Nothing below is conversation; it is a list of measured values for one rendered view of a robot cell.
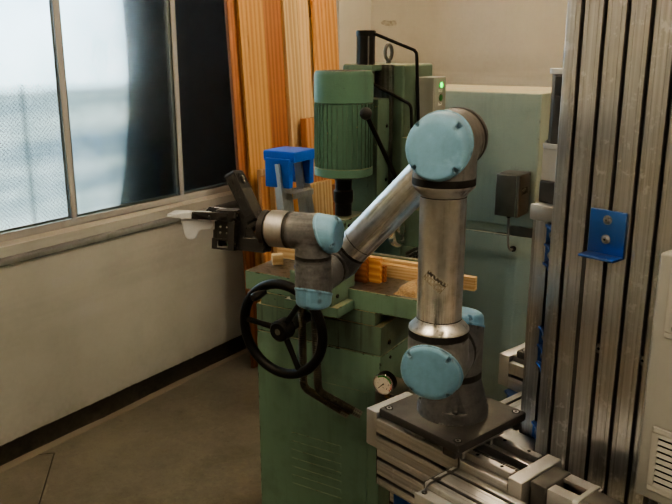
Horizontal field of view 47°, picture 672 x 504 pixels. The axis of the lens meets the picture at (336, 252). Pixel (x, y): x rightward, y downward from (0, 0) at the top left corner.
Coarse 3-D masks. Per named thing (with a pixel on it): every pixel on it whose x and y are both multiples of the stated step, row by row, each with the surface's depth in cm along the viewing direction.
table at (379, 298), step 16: (256, 272) 239; (272, 272) 239; (288, 272) 239; (352, 288) 223; (368, 288) 223; (384, 288) 223; (288, 304) 223; (336, 304) 218; (352, 304) 222; (368, 304) 221; (384, 304) 218; (400, 304) 215; (416, 304) 213
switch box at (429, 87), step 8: (424, 80) 243; (432, 80) 242; (440, 80) 246; (424, 88) 244; (432, 88) 243; (440, 88) 247; (424, 96) 245; (432, 96) 243; (424, 104) 245; (432, 104) 244; (424, 112) 246; (416, 120) 248
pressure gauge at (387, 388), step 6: (384, 372) 217; (390, 372) 217; (378, 378) 217; (384, 378) 216; (390, 378) 215; (378, 384) 218; (384, 384) 217; (390, 384) 216; (396, 384) 217; (378, 390) 218; (384, 390) 217; (390, 390) 216; (384, 396) 220
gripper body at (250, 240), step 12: (228, 216) 157; (240, 216) 159; (264, 216) 155; (216, 228) 160; (228, 228) 158; (240, 228) 159; (252, 228) 158; (216, 240) 159; (228, 240) 158; (240, 240) 159; (252, 240) 158; (264, 252) 158
